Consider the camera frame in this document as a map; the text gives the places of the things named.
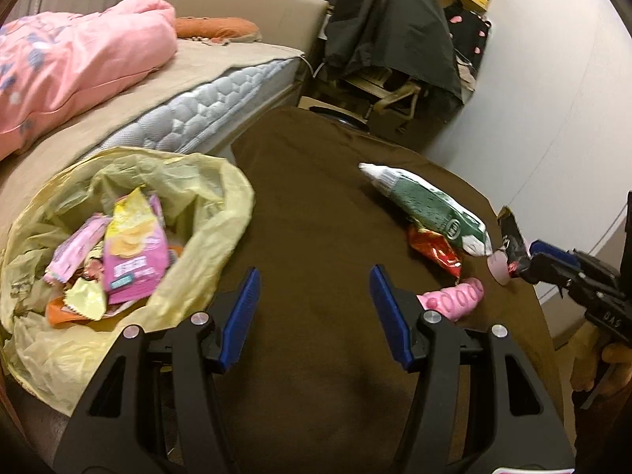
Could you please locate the person's right hand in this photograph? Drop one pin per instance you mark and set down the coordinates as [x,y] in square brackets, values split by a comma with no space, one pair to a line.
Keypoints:
[582,365]

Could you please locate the orange snack bag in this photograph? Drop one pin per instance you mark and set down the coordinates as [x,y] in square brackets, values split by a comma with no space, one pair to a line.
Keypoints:
[57,313]

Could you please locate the person's right forearm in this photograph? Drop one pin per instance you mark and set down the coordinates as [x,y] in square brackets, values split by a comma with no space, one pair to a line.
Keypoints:
[607,429]

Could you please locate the pink cylindrical jar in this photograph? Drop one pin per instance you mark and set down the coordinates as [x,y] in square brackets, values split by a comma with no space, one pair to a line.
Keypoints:
[498,266]

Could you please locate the beige bed headboard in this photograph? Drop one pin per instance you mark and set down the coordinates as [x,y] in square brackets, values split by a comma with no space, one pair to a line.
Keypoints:
[296,24]

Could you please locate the black round object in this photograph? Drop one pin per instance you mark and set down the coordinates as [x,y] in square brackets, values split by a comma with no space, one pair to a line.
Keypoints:
[345,117]

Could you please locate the office chair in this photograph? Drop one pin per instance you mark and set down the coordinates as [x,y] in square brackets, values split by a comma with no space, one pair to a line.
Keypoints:
[395,94]

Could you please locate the green and white snack bag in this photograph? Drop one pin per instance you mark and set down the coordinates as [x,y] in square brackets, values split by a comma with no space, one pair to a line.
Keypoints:
[429,207]

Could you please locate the black garment with pink dots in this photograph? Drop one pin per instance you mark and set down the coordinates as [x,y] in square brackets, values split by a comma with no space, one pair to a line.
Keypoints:
[466,34]

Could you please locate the small yellow wrapper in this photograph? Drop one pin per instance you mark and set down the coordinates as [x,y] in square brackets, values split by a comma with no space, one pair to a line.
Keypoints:
[86,298]

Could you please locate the pink and yellow chip bag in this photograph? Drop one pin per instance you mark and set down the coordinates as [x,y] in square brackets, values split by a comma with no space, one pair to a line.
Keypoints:
[131,256]

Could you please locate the black wrapper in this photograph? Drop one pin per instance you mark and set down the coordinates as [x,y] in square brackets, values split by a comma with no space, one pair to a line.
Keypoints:
[511,237]

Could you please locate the brown tablecloth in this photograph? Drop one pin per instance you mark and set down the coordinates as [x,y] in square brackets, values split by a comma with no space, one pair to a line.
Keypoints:
[321,207]

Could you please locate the pale pink wrapper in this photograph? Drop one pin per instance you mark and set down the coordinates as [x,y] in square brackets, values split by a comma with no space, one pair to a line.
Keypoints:
[74,252]

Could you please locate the yellow trash bag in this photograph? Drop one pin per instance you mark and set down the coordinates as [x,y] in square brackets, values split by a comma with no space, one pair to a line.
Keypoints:
[197,192]

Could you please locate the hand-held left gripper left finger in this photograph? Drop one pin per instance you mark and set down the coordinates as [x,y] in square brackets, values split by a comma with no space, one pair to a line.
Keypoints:
[242,316]

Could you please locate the pink quilt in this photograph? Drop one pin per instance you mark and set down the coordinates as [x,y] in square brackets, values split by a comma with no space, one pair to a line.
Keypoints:
[74,59]

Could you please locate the dark cloth over chair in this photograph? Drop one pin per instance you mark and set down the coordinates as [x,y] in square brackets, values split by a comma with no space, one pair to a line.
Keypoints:
[385,19]

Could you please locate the red foil wrapper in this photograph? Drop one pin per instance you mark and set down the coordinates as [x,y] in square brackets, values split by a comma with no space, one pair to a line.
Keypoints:
[434,249]

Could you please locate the long pink toy package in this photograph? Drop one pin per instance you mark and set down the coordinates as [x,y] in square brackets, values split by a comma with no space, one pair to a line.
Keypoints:
[454,298]

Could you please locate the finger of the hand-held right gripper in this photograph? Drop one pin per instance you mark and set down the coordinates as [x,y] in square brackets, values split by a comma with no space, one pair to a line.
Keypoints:
[543,270]
[550,249]

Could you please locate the bed mattress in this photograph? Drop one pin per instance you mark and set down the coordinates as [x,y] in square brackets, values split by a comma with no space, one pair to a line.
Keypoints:
[207,103]

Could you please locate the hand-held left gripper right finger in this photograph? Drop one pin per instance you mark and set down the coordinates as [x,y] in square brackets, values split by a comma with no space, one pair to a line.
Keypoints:
[390,316]

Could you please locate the orange pillow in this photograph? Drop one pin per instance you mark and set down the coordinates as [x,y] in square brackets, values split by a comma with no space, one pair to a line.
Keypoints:
[217,27]

